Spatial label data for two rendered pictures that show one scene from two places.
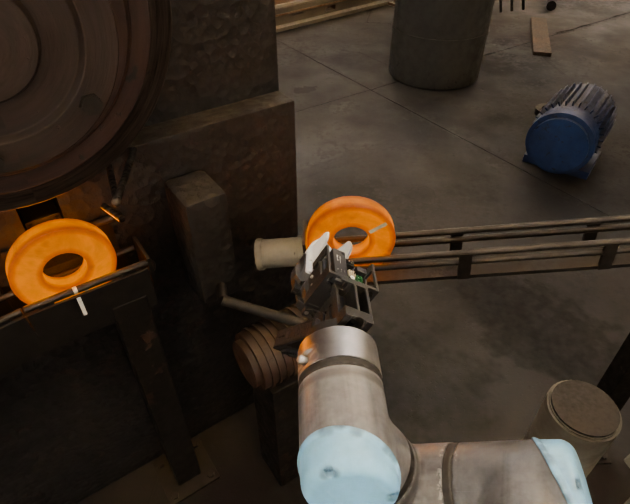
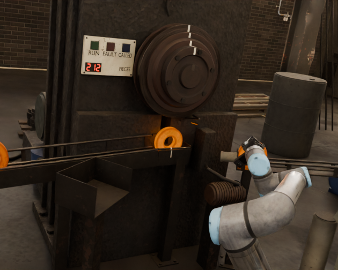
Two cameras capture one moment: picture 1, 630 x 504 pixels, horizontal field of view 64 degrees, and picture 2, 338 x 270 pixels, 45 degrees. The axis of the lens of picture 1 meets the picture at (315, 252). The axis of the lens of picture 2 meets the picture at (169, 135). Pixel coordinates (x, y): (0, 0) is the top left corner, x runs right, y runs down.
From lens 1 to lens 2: 152 cm
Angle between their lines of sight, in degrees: 24
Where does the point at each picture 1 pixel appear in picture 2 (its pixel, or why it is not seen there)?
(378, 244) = not seen: hidden behind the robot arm
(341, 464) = (258, 156)
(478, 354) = (296, 250)
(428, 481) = (274, 175)
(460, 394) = (286, 261)
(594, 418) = (328, 218)
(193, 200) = (207, 132)
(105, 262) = (179, 143)
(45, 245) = (169, 132)
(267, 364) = (219, 192)
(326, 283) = (252, 141)
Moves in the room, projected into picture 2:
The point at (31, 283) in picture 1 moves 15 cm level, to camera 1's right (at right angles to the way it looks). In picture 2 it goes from (161, 142) to (189, 147)
